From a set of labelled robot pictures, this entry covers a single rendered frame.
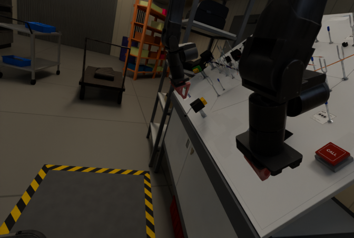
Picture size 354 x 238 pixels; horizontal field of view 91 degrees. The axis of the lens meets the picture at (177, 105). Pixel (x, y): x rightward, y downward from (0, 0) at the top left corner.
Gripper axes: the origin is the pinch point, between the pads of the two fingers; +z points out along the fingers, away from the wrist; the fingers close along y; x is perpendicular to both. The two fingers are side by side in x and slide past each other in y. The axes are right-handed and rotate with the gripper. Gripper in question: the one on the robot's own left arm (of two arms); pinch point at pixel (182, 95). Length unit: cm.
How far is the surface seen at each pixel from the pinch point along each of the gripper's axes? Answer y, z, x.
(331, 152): -49, 6, -23
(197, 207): -22, 47, 11
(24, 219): 25, 58, 111
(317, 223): -50, 43, -25
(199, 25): 68, -19, -46
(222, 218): -37, 35, 6
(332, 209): -46, 51, -40
